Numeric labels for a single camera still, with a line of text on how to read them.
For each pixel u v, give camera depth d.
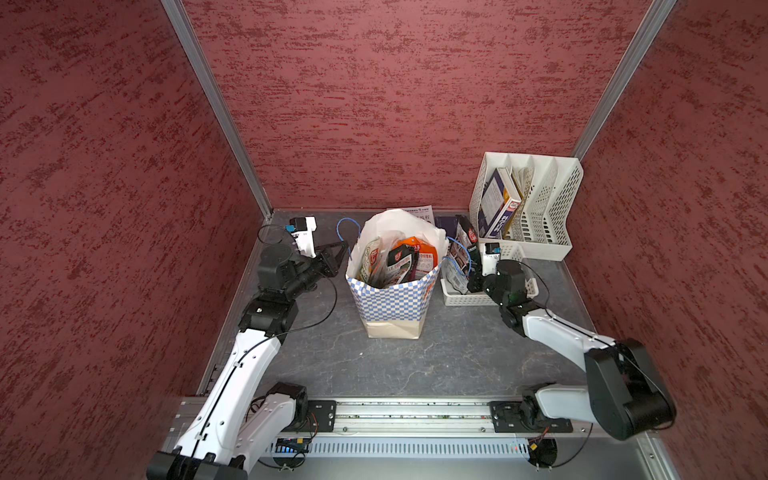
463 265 0.90
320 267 0.61
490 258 0.77
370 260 0.95
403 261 0.92
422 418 0.76
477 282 0.79
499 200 0.98
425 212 1.19
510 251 1.03
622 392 0.43
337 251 0.68
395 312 0.77
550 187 1.11
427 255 0.90
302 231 0.62
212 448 0.38
